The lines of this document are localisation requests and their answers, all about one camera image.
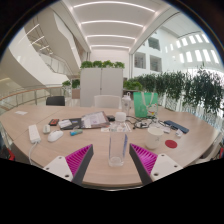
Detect clear plastic water bottle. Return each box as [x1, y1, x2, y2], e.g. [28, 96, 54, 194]
[107, 111, 129, 168]

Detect white cabinet with plants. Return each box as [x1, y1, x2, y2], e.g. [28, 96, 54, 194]
[79, 60, 126, 108]

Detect white power strip cable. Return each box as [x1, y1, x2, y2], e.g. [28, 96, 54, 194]
[27, 142, 39, 166]

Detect small red black box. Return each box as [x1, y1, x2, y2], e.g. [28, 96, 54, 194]
[48, 118, 60, 127]

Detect tangled black cables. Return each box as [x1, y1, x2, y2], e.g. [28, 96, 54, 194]
[126, 114, 162, 130]

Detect glass railing with wooden handrail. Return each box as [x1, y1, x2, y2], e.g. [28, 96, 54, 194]
[0, 85, 64, 113]

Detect ceiling light strips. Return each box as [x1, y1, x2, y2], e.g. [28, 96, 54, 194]
[72, 0, 157, 50]

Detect white power adapter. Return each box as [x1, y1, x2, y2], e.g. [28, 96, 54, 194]
[134, 121, 150, 130]

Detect white power strip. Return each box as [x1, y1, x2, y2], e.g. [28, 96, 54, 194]
[27, 124, 42, 145]

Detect black notebook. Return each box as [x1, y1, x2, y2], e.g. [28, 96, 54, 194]
[58, 117, 83, 131]

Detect green tote bag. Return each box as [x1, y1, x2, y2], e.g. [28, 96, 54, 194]
[133, 91, 159, 119]

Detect small planter box with plants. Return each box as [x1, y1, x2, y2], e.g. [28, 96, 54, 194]
[61, 78, 81, 100]

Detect teal marker pen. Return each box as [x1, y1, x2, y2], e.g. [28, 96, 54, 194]
[69, 128, 84, 137]

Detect dark blue keyboard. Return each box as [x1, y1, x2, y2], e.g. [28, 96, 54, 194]
[163, 119, 190, 135]

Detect green hedge plants row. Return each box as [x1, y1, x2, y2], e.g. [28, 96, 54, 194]
[123, 68, 224, 115]

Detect printed paper booklet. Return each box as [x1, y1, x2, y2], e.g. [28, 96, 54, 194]
[80, 111, 110, 130]

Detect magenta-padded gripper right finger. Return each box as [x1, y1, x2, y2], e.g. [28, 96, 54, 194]
[128, 142, 184, 186]

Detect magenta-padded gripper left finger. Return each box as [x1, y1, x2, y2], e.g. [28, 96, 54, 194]
[42, 143, 95, 186]

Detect tall clear tumbler with lid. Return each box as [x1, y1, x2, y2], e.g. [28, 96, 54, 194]
[120, 92, 132, 116]

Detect white card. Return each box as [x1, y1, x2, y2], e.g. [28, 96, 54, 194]
[58, 119, 73, 129]

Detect black office chair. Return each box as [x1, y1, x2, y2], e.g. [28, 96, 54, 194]
[45, 95, 66, 107]

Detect flat round red coaster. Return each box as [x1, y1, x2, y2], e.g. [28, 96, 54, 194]
[164, 139, 178, 150]

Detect white mug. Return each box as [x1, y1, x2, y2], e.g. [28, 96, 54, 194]
[144, 127, 165, 151]

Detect white computer mouse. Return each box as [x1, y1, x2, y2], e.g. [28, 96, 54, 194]
[47, 129, 64, 143]

